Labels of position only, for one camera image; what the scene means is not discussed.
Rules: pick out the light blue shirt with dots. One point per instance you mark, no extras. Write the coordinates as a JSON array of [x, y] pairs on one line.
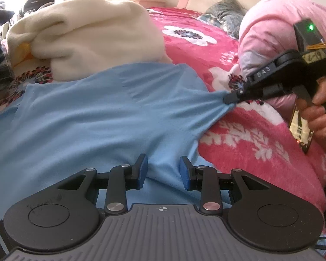
[[97, 114]]

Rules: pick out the pink quilt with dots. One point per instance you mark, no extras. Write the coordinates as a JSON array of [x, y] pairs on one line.
[[266, 27]]

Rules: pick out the red floral blanket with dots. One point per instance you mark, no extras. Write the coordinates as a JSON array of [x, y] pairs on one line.
[[247, 130]]

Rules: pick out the person's right hand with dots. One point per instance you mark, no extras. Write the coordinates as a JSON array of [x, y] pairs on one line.
[[315, 119]]

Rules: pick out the cream fleece cloth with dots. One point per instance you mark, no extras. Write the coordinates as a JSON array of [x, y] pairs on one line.
[[97, 32]]

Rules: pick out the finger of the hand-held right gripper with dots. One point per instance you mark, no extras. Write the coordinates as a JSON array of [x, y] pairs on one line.
[[233, 98]]

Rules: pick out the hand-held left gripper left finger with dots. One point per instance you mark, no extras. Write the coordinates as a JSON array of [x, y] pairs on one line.
[[143, 168]]

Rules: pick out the grey patterned pillow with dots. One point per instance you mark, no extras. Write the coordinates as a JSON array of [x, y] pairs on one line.
[[225, 13]]

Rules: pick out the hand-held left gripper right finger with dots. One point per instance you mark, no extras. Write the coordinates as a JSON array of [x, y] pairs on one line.
[[184, 172]]

